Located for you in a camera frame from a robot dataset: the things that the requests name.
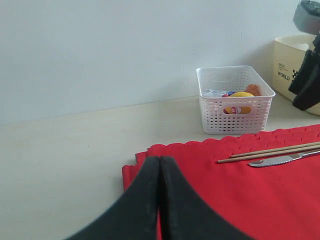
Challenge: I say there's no silver table knife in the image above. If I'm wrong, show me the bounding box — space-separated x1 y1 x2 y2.
248 150 320 168

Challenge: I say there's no yellow lemon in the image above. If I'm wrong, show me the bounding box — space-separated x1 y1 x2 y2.
223 92 254 115

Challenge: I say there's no small milk carton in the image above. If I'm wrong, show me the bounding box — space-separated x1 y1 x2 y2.
202 89 235 98

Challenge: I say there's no cream plastic bin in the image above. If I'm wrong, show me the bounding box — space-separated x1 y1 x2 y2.
272 34 316 101

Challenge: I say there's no red scalloped table cloth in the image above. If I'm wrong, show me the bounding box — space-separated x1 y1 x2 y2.
122 125 320 240

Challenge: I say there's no white perforated plastic basket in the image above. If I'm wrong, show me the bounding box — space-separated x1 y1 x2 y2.
196 65 276 135

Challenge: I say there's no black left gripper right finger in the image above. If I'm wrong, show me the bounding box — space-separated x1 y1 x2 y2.
159 156 252 240

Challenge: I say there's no wooden chopstick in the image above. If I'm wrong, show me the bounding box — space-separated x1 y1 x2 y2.
217 145 320 164
230 141 320 158

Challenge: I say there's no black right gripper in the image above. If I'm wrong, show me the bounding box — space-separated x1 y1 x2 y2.
288 33 320 111

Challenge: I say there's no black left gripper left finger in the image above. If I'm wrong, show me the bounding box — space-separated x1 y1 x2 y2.
68 157 160 240

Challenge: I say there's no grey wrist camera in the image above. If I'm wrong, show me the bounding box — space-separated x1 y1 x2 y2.
293 0 320 35

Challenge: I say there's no orange fried food piece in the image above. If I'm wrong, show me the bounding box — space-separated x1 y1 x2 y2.
245 84 262 97

